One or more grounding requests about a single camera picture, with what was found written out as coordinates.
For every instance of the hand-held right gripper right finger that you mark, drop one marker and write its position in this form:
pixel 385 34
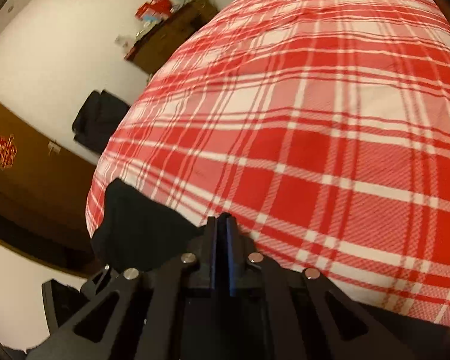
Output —
pixel 231 255

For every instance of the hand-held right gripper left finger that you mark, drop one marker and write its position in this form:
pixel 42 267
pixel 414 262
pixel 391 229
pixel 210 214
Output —
pixel 213 255

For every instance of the black pants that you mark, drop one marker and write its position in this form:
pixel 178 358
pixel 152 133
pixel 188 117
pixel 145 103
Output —
pixel 135 225

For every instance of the red plaid blanket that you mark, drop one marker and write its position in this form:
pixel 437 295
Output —
pixel 303 120

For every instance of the black bag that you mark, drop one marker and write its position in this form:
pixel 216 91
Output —
pixel 97 120

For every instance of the brown wooden door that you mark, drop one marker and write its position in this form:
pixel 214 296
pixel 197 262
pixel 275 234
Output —
pixel 33 195

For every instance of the brown wooden dresser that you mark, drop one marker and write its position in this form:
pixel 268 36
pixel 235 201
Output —
pixel 168 37

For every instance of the red knot ornament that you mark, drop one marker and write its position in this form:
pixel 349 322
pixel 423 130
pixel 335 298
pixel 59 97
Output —
pixel 4 152

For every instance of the red gift bags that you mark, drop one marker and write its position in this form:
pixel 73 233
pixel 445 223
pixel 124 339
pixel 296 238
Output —
pixel 153 7

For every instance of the white wall socket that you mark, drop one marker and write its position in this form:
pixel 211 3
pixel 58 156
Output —
pixel 122 41

